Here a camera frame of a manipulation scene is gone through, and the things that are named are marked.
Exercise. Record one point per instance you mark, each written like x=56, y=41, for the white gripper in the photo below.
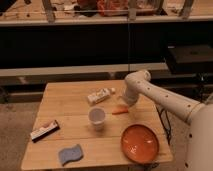
x=130, y=101

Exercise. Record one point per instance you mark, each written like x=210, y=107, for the orange pepper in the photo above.
x=120, y=110

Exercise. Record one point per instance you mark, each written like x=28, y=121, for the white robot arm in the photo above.
x=198, y=115

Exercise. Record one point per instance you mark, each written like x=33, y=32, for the orange ceramic bowl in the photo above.
x=140, y=144

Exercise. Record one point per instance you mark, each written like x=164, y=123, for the white plastic cup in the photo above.
x=97, y=117

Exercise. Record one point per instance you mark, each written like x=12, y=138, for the white tube with label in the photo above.
x=100, y=95

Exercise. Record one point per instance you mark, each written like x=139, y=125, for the black box on right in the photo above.
x=190, y=59

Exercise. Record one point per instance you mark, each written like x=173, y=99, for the blue sponge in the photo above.
x=71, y=154

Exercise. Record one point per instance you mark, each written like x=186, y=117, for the orange item on shelf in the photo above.
x=112, y=7

